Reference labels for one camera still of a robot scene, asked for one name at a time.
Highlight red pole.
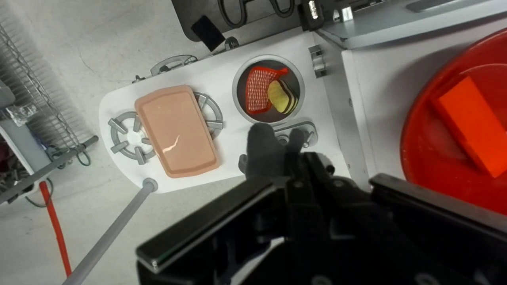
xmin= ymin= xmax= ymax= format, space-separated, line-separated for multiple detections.
xmin=36 ymin=178 xmax=73 ymax=278

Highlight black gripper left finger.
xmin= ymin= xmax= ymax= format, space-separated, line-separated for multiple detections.
xmin=134 ymin=175 xmax=291 ymax=275

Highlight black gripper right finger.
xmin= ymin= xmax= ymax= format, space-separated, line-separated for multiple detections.
xmin=369 ymin=172 xmax=507 ymax=245

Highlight grey toy sink basin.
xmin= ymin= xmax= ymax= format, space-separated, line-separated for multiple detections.
xmin=231 ymin=53 xmax=305 ymax=124

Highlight grey toy stove burner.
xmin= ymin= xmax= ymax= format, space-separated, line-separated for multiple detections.
xmin=107 ymin=89 xmax=226 ymax=165

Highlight black tool case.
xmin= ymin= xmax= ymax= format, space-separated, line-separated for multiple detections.
xmin=171 ymin=0 xmax=318 ymax=44

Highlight pink plastic tray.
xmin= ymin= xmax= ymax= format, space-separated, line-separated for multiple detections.
xmin=133 ymin=83 xmax=223 ymax=178

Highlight grey toy faucet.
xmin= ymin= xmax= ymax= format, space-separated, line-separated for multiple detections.
xmin=274 ymin=118 xmax=318 ymax=146

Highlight red plastic bowl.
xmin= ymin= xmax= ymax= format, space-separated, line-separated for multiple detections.
xmin=399 ymin=28 xmax=507 ymax=215

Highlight white toy kitchen counter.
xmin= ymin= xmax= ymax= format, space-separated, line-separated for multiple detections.
xmin=98 ymin=31 xmax=353 ymax=194

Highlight orange rectangular block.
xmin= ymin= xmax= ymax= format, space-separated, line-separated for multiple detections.
xmin=427 ymin=74 xmax=507 ymax=178

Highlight yellow sponge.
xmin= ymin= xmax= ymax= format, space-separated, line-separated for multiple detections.
xmin=266 ymin=78 xmax=294 ymax=115

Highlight black scissors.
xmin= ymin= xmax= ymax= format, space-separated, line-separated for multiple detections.
xmin=218 ymin=0 xmax=298 ymax=26

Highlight black clamp with orange handle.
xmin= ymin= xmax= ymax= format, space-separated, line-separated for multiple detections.
xmin=296 ymin=0 xmax=329 ymax=31

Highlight white cabinet with grey panel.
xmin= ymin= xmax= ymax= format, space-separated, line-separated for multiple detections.
xmin=310 ymin=0 xmax=507 ymax=196

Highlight grey metal cart frame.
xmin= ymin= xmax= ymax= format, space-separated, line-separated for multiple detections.
xmin=0 ymin=20 xmax=100 ymax=207

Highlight black foam block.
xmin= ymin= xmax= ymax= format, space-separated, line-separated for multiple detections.
xmin=190 ymin=13 xmax=226 ymax=51

